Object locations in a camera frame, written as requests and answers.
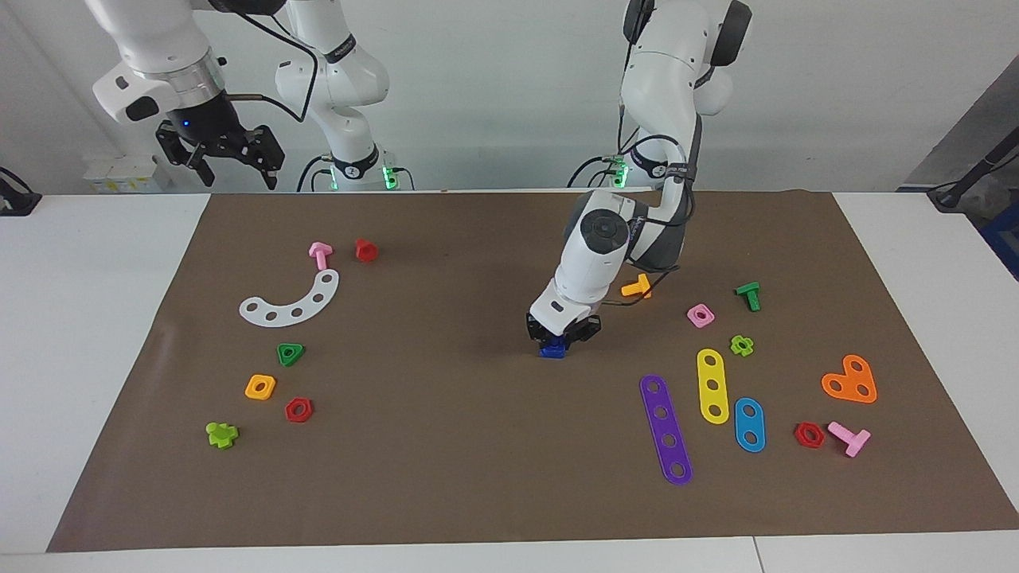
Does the white small box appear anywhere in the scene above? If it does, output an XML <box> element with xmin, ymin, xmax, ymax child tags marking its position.
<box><xmin>84</xmin><ymin>155</ymin><xmax>173</xmax><ymax>193</ymax></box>

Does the purple four-hole plate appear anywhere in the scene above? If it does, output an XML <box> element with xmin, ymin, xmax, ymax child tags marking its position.
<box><xmin>639</xmin><ymin>374</ymin><xmax>693</xmax><ymax>486</ymax></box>

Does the yellow three-hole plate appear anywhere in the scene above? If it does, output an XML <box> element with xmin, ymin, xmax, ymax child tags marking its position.
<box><xmin>697</xmin><ymin>348</ymin><xmax>731</xmax><ymax>426</ymax></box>

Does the brown table mat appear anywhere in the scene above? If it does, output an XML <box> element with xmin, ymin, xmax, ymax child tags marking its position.
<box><xmin>46</xmin><ymin>189</ymin><xmax>1019</xmax><ymax>553</ymax></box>

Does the white curved perforated plate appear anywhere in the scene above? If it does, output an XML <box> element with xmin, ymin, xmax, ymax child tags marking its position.
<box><xmin>239</xmin><ymin>269</ymin><xmax>341</xmax><ymax>328</ymax></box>

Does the black device on table edge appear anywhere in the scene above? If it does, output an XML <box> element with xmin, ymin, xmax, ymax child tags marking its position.
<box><xmin>0</xmin><ymin>167</ymin><xmax>42</xmax><ymax>217</ymax></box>

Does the blue two-hole plate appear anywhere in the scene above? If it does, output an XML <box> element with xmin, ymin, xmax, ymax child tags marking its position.
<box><xmin>733</xmin><ymin>397</ymin><xmax>767</xmax><ymax>454</ymax></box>

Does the orange heart-shaped plate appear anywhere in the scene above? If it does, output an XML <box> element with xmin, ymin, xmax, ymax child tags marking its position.
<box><xmin>821</xmin><ymin>354</ymin><xmax>878</xmax><ymax>405</ymax></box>

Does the black stand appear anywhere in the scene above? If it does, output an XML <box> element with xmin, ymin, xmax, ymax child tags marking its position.
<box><xmin>927</xmin><ymin>127</ymin><xmax>1019</xmax><ymax>212</ymax></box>

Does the blue crate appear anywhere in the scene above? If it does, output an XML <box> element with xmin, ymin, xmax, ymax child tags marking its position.
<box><xmin>981</xmin><ymin>199</ymin><xmax>1019</xmax><ymax>281</ymax></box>

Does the black right base cable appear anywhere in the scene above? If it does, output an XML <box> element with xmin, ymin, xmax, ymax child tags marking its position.
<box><xmin>297</xmin><ymin>154</ymin><xmax>332</xmax><ymax>193</ymax></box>

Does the black base cable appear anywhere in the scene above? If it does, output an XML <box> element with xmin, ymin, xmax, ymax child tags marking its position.
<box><xmin>567</xmin><ymin>155</ymin><xmax>630</xmax><ymax>189</ymax></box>
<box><xmin>297</xmin><ymin>154</ymin><xmax>332</xmax><ymax>193</ymax></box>

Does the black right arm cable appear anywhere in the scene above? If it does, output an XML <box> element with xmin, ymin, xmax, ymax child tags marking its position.
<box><xmin>225</xmin><ymin>8</ymin><xmax>321</xmax><ymax>125</ymax></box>

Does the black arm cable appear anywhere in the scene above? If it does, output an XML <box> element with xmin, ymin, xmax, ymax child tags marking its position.
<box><xmin>225</xmin><ymin>8</ymin><xmax>321</xmax><ymax>125</ymax></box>
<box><xmin>605</xmin><ymin>95</ymin><xmax>703</xmax><ymax>308</ymax></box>

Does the black left base cable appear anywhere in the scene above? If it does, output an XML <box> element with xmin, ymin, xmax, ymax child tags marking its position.
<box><xmin>567</xmin><ymin>155</ymin><xmax>630</xmax><ymax>189</ymax></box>

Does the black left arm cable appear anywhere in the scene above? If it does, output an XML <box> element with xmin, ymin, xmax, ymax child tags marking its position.
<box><xmin>605</xmin><ymin>95</ymin><xmax>703</xmax><ymax>308</ymax></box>

